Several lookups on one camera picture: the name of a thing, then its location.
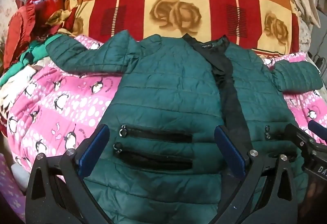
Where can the bright green cloth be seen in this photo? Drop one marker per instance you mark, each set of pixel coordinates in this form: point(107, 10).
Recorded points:
point(18, 65)

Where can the pink penguin print blanket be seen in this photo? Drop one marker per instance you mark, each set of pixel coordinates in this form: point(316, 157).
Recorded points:
point(63, 111)

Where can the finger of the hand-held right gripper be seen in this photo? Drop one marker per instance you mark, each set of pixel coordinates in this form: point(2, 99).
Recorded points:
point(318, 130)
point(299, 134)

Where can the red cloth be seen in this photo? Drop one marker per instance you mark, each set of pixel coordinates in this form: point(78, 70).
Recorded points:
point(23, 29)

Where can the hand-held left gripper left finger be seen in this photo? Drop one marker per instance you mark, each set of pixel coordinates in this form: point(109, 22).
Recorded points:
point(93, 147)

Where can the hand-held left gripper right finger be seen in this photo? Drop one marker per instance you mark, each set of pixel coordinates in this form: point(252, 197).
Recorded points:
point(230, 148)

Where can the purple floral cloth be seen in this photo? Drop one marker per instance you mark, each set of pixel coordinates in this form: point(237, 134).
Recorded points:
point(12, 196)

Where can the dark green quilted jacket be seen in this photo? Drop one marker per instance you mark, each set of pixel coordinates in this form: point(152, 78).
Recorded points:
point(168, 91)

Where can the cream brown patterned cloth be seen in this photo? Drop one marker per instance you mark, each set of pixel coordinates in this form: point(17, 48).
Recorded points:
point(15, 91)

